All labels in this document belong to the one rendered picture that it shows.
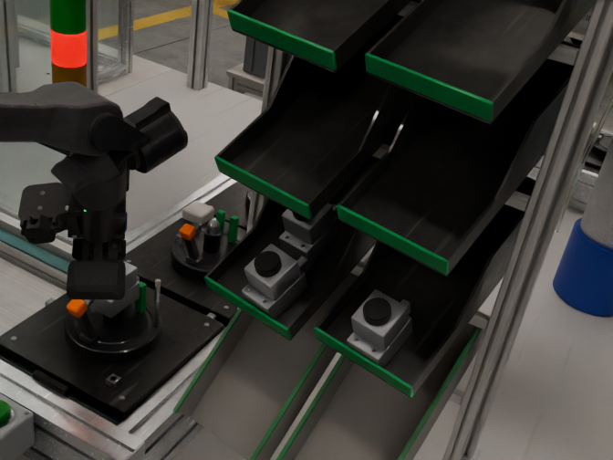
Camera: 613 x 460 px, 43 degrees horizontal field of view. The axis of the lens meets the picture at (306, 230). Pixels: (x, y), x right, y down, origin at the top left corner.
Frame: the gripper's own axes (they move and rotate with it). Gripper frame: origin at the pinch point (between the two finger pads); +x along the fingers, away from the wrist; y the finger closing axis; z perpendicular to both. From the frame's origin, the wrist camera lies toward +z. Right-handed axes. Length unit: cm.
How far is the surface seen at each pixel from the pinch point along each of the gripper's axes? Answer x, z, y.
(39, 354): 25.3, 8.7, 1.6
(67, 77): 4.2, 6.3, -32.8
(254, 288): -5.2, -17.5, 8.1
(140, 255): 35.0, -5.1, -22.0
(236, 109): 79, -31, -100
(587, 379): 37, -85, 1
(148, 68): 89, -7, -124
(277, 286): -8.3, -19.6, 9.5
